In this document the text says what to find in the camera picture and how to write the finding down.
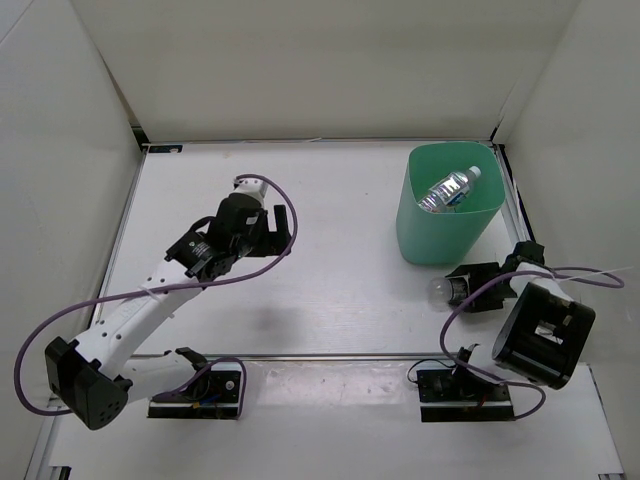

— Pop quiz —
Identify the clear bottle black label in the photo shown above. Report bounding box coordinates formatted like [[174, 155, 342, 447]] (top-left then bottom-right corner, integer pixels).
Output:
[[427, 276, 470, 311]]

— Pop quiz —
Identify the clear bottle blue white label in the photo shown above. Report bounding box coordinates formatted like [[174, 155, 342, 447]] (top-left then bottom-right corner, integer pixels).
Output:
[[417, 166, 482, 213]]

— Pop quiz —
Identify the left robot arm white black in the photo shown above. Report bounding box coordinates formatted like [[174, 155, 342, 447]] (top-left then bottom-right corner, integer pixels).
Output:
[[44, 194, 298, 430]]

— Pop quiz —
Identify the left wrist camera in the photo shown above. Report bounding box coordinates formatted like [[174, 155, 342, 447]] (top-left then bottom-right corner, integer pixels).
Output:
[[233, 177, 268, 206]]

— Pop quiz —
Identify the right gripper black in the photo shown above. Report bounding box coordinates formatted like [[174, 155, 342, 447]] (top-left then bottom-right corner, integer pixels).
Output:
[[451, 262, 519, 313]]

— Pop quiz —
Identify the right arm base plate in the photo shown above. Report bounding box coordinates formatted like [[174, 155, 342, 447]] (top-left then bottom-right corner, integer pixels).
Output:
[[407, 359, 515, 423]]

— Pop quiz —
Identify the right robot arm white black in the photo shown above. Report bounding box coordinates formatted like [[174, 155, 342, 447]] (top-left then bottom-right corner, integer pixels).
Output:
[[440, 241, 596, 390]]

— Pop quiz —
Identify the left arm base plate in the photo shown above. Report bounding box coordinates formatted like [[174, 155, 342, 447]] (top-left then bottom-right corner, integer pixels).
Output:
[[147, 357, 247, 420]]

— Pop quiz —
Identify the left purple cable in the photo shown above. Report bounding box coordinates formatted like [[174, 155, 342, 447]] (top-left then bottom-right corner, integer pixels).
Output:
[[13, 173, 300, 420]]

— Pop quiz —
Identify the green plastic bin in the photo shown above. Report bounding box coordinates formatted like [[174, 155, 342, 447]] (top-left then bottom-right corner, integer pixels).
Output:
[[395, 142, 505, 266]]

